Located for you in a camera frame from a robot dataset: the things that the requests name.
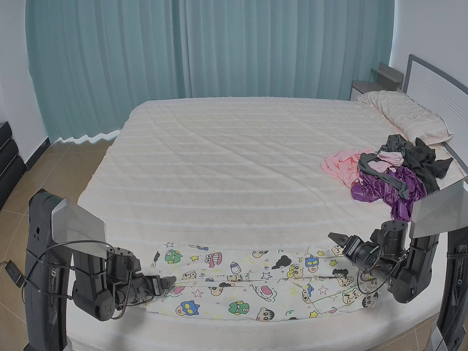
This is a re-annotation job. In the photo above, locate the cream pillow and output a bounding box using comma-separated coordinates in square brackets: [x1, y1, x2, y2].
[355, 90, 454, 145]

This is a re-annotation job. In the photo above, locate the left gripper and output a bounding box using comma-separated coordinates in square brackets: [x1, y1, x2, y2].
[141, 274, 178, 298]

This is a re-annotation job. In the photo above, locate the blue-green curtain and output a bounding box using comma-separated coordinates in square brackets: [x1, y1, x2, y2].
[178, 0, 395, 101]
[26, 0, 189, 143]

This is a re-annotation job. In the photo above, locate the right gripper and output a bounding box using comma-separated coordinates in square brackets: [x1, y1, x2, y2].
[328, 233, 377, 267]

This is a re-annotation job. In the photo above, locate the grey bedside table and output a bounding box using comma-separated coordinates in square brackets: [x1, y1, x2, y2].
[351, 62, 404, 101]

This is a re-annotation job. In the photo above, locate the pile of clothes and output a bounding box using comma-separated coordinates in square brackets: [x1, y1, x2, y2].
[321, 135, 454, 223]

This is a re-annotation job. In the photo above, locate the black power adapter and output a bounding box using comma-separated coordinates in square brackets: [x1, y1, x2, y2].
[2, 260, 26, 288]

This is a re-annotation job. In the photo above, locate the white printed pyjama top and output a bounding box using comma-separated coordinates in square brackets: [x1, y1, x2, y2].
[146, 241, 382, 322]

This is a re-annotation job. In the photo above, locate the bed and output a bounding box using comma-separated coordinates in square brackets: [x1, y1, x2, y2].
[66, 53, 468, 351]

